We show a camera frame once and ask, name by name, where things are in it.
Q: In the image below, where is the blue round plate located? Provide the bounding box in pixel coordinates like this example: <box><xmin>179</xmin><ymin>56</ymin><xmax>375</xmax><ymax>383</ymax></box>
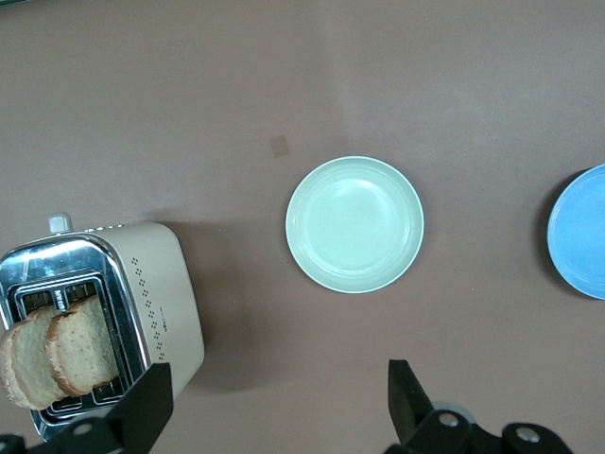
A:
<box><xmin>546</xmin><ymin>164</ymin><xmax>605</xmax><ymax>300</ymax></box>

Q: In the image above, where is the toasted bread slice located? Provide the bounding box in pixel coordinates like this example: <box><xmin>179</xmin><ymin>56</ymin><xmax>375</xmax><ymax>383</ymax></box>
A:
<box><xmin>0</xmin><ymin>305</ymin><xmax>70</xmax><ymax>410</ymax></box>
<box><xmin>44</xmin><ymin>295</ymin><xmax>119</xmax><ymax>397</ymax></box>

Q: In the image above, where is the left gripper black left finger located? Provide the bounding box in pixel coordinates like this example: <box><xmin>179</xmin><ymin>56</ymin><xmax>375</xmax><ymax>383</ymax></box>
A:
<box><xmin>0</xmin><ymin>362</ymin><xmax>174</xmax><ymax>454</ymax></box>

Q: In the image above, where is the beige chrome-topped toaster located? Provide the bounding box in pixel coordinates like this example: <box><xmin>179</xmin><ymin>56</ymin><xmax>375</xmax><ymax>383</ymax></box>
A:
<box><xmin>0</xmin><ymin>212</ymin><xmax>207</xmax><ymax>444</ymax></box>

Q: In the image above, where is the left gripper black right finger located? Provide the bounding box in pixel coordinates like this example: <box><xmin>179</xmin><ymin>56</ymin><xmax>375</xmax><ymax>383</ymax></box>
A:
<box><xmin>385</xmin><ymin>358</ymin><xmax>576</xmax><ymax>454</ymax></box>

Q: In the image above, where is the light green round plate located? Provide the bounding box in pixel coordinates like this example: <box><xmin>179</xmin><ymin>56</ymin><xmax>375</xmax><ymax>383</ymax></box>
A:
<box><xmin>285</xmin><ymin>155</ymin><xmax>425</xmax><ymax>294</ymax></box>

